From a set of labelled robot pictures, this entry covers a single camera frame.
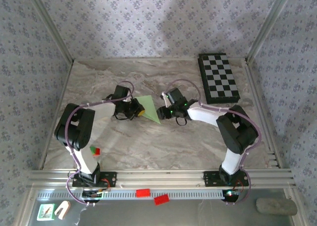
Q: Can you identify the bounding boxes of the light green cloth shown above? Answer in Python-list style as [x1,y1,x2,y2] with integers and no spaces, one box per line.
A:
[135,94,161,124]

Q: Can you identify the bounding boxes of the black and grey chessboard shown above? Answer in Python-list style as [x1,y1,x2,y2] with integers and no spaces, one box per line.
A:
[198,53,241,105]

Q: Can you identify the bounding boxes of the red plastic block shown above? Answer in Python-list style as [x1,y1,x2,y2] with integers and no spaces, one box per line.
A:
[154,194,170,206]
[135,188,151,198]

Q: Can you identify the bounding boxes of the white u-shaped wooden piece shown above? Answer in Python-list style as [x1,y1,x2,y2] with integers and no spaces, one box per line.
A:
[54,200,71,221]

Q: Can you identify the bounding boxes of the green and white sticker card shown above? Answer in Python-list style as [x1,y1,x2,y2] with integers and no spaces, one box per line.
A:
[36,203,55,222]

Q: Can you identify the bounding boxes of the grey stone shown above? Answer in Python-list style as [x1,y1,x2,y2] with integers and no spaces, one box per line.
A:
[256,198,298,216]

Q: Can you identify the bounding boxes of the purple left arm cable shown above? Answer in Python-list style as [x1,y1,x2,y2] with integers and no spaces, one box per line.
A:
[65,80,136,207]

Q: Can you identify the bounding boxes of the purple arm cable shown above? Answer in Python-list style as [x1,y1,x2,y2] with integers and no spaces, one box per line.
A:
[164,79,261,206]
[65,80,136,207]

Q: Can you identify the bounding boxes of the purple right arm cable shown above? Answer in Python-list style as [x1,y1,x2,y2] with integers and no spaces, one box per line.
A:
[164,79,261,206]

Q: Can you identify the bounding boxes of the aluminium mounting rail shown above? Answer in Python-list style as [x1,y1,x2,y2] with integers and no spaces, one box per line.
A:
[27,169,297,188]

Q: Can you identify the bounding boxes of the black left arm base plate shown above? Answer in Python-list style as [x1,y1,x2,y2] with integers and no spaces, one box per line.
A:
[72,170,117,188]

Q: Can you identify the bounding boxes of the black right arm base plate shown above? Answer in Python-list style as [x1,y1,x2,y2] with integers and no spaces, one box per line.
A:
[203,170,250,187]

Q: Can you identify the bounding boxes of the grey slotted cable tray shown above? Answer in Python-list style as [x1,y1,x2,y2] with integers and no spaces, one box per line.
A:
[37,188,245,201]

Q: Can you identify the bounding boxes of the aluminium side rail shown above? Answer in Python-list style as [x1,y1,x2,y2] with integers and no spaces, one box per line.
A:
[244,59,284,169]

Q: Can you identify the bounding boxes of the aluminium frame post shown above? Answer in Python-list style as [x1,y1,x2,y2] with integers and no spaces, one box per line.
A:
[24,0,75,63]
[245,0,297,64]

